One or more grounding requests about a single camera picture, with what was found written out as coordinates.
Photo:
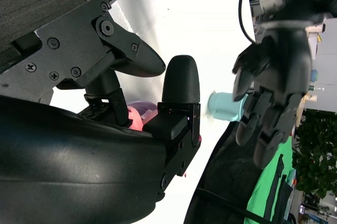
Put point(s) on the green cloth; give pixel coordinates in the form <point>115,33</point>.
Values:
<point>260,189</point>

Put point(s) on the pink plush doll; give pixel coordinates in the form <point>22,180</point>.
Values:
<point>134,120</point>

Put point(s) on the black backdrop cloth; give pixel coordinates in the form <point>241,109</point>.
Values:
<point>226,171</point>

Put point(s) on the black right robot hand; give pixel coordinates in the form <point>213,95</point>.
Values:
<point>79,155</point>

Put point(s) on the purple plastic plate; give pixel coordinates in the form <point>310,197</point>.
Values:
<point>143,104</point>

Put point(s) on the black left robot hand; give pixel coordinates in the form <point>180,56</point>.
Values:
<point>279,71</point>

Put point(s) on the green leafy plant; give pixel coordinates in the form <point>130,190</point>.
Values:
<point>316,150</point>

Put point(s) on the teal plastic mug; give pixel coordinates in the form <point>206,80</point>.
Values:
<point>223,107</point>

